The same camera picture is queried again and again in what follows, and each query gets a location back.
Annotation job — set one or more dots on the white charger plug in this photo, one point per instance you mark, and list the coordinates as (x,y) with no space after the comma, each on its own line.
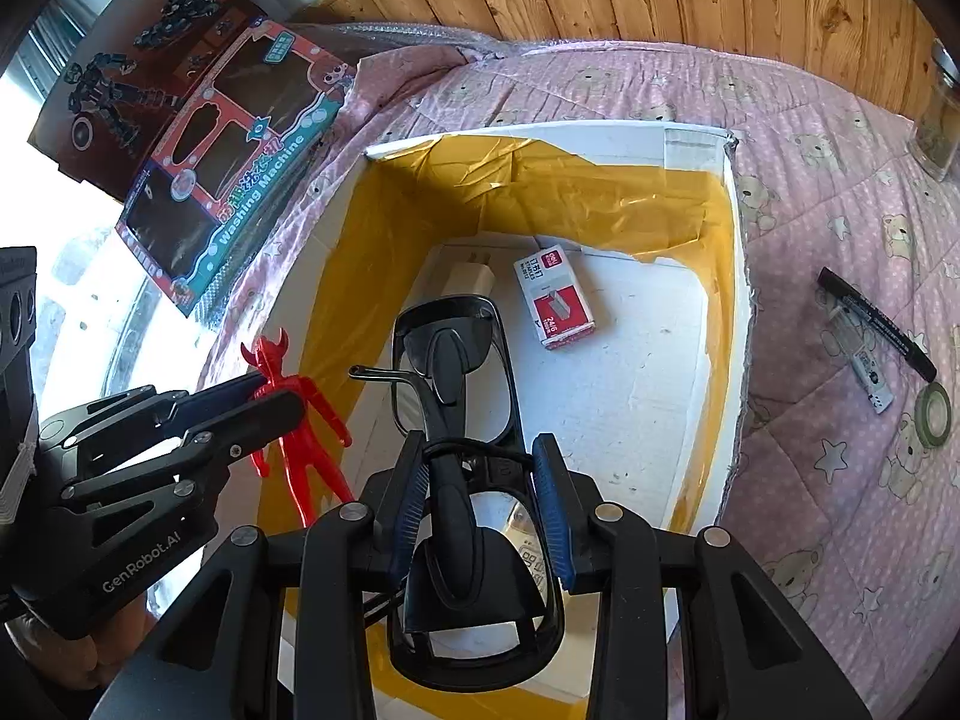
(465,281)

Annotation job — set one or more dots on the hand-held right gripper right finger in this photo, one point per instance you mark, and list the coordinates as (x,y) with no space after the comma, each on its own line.
(553,510)

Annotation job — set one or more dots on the black marker pen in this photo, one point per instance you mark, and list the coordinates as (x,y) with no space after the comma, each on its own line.
(877,322)

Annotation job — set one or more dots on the green tape roll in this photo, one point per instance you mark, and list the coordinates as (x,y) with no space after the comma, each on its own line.
(922,420)

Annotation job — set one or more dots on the person's left hand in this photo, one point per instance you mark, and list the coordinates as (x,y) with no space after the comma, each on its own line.
(112,645)

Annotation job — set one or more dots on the black oval case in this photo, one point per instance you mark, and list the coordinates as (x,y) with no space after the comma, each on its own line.
(457,540)

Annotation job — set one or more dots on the glass jar with metal lid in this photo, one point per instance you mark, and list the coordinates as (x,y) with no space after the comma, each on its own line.
(937,127)

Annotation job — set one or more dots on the dark robot toy box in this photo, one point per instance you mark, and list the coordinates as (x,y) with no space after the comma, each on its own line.
(112,75)

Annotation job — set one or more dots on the red plastic figurine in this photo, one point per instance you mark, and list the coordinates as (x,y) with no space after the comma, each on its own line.
(300,420)

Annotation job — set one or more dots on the beige staple box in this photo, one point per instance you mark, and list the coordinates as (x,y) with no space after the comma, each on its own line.
(529,555)

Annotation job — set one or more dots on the pink bear print blanket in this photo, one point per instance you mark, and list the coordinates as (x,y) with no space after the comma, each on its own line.
(825,202)

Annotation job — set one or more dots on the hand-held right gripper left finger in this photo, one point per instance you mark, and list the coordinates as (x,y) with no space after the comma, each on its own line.
(409,517)

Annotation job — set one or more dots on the toy washing machine box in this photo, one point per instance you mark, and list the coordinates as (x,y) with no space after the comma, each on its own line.
(247,165)

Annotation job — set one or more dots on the white cardboard box yellow lining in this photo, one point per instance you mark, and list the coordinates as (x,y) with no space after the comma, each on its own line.
(637,390)

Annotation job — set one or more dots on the red staple box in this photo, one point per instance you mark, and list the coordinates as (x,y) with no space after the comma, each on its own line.
(559,315)

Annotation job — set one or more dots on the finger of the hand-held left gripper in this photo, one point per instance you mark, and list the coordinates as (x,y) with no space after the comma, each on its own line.
(225,439)
(150,412)

